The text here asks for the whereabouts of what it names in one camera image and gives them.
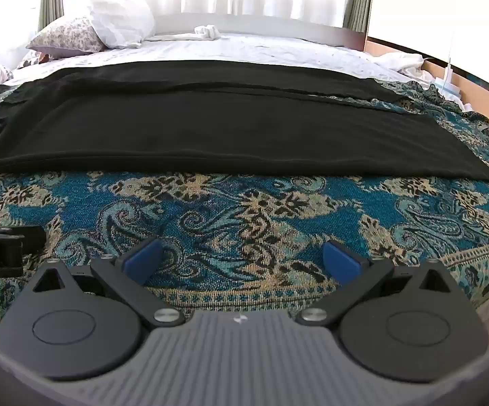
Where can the teal paisley blanket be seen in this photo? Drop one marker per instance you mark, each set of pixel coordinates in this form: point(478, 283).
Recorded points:
point(244, 220)

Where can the wooden bed frame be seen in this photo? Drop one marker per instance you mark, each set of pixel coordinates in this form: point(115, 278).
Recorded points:
point(481, 93)

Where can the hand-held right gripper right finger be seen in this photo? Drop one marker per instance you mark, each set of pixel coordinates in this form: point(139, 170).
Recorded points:
point(342, 260)

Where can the crumpled white cloth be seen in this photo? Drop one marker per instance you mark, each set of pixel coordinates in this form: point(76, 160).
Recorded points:
point(405, 65)

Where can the white bed sheet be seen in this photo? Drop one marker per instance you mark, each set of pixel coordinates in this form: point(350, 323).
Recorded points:
point(270, 48)

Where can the grey floral pillow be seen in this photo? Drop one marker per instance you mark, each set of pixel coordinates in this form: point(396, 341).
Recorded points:
point(69, 36)

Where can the black pants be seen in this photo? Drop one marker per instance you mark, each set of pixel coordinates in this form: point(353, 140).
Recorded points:
point(227, 127)

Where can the white bed headboard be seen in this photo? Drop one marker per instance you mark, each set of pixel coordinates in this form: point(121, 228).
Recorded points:
point(295, 27)

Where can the small white cloth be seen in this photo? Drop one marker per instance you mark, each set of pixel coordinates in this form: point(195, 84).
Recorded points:
point(208, 31)

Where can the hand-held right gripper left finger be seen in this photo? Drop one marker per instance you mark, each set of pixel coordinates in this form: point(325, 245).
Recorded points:
point(143, 259)

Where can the plain white pillow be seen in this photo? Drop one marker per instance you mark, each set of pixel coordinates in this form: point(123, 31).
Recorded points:
point(119, 19)

